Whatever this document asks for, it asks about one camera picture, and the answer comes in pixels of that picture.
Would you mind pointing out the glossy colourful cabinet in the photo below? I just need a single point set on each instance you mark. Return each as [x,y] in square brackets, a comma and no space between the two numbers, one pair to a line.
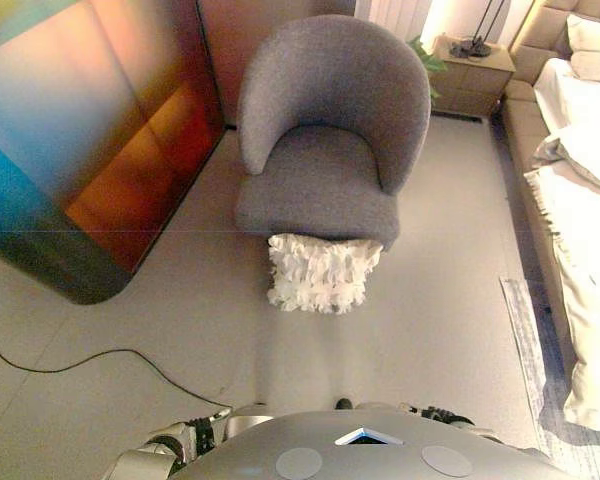
[90,140]

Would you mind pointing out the white window curtain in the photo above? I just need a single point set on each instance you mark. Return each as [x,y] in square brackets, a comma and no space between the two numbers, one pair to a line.
[395,14]

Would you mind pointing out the white bed duvet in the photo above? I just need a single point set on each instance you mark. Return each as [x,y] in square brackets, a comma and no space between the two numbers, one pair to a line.
[580,240]

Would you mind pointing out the silver robot torso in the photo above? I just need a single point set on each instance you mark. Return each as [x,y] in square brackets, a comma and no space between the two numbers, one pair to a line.
[370,445]

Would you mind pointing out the white bed pillow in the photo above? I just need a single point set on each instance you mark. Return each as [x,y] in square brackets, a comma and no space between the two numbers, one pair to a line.
[594,47]

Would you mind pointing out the grey patterned rug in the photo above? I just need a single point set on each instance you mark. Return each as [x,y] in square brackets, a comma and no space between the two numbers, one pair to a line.
[535,360]

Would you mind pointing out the dark robot foot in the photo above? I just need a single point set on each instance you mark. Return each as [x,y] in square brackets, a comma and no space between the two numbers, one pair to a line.
[343,403]

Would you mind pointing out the black lamp base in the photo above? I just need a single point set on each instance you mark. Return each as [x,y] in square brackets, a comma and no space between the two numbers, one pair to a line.
[470,48]

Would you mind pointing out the green leafy plant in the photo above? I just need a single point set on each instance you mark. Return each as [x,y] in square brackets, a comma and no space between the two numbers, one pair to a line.
[426,60]

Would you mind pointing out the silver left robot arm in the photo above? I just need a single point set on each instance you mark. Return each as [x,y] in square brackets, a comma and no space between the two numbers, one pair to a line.
[155,447]

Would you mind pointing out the grey fabric tub armchair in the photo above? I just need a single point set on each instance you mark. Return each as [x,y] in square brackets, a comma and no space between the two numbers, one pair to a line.
[325,165]

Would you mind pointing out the beige upholstered bed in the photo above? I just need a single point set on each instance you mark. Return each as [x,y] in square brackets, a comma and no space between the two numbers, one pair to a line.
[525,115]

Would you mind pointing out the beige wooden nightstand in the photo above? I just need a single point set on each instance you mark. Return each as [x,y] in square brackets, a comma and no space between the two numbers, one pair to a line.
[472,75]

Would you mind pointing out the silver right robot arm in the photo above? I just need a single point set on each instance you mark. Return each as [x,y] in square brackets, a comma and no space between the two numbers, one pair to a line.
[460,422]

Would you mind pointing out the white ruffled cushion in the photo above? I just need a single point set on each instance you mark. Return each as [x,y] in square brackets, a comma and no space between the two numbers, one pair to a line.
[320,277]

